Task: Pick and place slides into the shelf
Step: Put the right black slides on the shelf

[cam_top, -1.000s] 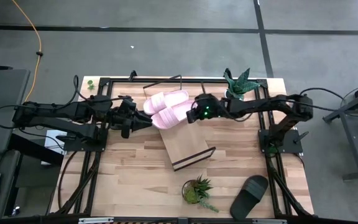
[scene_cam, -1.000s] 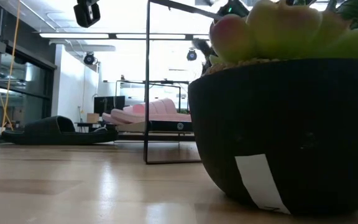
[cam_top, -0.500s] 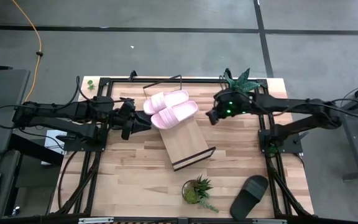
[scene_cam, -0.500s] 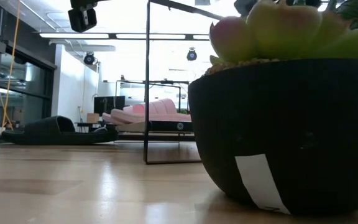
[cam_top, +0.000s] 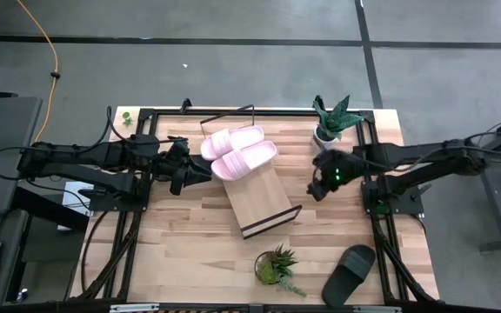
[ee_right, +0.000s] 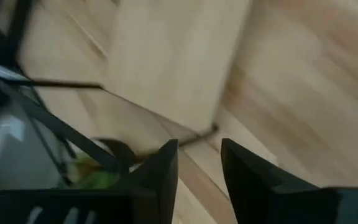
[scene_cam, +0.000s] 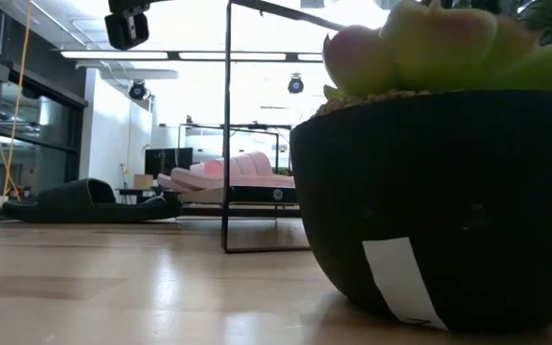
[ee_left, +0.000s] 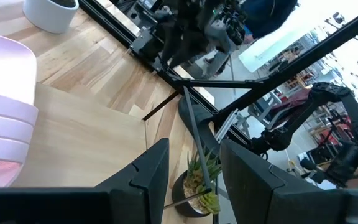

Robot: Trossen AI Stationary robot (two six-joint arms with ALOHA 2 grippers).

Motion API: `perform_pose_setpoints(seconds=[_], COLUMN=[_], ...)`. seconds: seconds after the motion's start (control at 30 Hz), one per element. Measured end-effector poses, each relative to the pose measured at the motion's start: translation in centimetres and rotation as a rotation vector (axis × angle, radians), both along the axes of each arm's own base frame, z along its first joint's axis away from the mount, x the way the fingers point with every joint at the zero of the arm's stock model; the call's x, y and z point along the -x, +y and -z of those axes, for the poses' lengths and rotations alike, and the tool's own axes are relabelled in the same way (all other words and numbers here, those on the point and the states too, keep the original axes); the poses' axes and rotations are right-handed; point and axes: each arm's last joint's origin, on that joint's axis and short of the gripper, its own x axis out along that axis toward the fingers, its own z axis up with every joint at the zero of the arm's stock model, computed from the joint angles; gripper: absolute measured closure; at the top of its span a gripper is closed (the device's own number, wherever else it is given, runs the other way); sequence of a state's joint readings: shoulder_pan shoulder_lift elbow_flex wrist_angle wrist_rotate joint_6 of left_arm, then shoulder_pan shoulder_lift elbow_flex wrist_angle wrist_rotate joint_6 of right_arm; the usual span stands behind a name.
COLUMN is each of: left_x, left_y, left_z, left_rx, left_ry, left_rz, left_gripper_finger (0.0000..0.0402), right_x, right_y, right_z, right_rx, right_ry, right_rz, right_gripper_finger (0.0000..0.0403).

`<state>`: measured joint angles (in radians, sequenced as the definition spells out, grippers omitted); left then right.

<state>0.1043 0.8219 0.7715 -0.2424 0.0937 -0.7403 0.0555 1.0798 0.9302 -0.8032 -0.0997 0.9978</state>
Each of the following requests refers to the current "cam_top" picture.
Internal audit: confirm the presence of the green snake plant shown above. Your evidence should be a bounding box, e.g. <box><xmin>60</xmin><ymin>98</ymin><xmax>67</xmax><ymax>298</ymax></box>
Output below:
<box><xmin>311</xmin><ymin>94</ymin><xmax>367</xmax><ymax>143</ymax></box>

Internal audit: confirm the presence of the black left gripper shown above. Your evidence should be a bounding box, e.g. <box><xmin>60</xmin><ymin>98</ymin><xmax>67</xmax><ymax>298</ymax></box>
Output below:
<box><xmin>152</xmin><ymin>141</ymin><xmax>213</xmax><ymax>196</ymax></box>

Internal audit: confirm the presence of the pink rubber slide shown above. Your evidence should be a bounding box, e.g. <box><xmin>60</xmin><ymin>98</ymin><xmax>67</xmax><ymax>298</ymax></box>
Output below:
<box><xmin>210</xmin><ymin>139</ymin><xmax>279</xmax><ymax>183</ymax></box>
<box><xmin>199</xmin><ymin>125</ymin><xmax>265</xmax><ymax>162</ymax></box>

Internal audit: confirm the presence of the yellow orange cable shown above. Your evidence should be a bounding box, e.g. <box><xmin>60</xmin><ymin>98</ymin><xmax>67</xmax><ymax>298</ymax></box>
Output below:
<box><xmin>15</xmin><ymin>0</ymin><xmax>60</xmax><ymax>144</ymax></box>

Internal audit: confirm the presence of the yellow-green rosette succulent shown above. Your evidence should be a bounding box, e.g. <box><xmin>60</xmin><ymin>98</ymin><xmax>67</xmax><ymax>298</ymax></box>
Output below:
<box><xmin>257</xmin><ymin>263</ymin><xmax>279</xmax><ymax>286</ymax></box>

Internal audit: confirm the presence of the black aluminium rig frame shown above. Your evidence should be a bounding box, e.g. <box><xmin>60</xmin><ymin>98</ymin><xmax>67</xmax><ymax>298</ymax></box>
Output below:
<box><xmin>70</xmin><ymin>97</ymin><xmax>441</xmax><ymax>313</ymax></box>

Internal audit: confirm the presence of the wooden shelf with black frame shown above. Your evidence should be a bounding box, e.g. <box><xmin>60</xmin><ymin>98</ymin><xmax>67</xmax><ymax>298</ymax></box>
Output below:
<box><xmin>199</xmin><ymin>103</ymin><xmax>303</xmax><ymax>240</ymax></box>

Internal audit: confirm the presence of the black rubber slide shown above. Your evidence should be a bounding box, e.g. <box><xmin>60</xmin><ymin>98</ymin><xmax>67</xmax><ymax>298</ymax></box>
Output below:
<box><xmin>321</xmin><ymin>243</ymin><xmax>377</xmax><ymax>309</ymax></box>

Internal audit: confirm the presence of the grey-green trailing sprig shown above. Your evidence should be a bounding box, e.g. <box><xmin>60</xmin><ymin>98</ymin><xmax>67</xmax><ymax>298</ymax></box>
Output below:
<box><xmin>276</xmin><ymin>276</ymin><xmax>308</xmax><ymax>299</ymax></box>

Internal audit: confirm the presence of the spiky dark green plant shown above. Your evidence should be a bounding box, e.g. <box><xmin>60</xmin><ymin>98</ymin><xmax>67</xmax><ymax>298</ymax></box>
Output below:
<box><xmin>265</xmin><ymin>243</ymin><xmax>299</xmax><ymax>279</ymax></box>

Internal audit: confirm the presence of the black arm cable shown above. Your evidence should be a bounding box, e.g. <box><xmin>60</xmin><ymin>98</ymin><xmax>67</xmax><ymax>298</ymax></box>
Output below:
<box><xmin>463</xmin><ymin>119</ymin><xmax>501</xmax><ymax>166</ymax></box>
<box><xmin>0</xmin><ymin>106</ymin><xmax>117</xmax><ymax>182</ymax></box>

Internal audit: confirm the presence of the small white plant pot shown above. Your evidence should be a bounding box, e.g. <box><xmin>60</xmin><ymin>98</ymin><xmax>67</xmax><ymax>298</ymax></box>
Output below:
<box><xmin>313</xmin><ymin>124</ymin><xmax>343</xmax><ymax>151</ymax></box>

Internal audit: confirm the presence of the black bowl planter white label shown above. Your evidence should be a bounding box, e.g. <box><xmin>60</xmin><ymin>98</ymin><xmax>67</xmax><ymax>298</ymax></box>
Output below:
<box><xmin>253</xmin><ymin>250</ymin><xmax>287</xmax><ymax>287</ymax></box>

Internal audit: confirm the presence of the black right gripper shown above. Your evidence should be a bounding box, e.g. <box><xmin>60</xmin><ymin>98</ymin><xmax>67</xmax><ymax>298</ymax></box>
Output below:
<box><xmin>306</xmin><ymin>150</ymin><xmax>367</xmax><ymax>203</ymax></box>

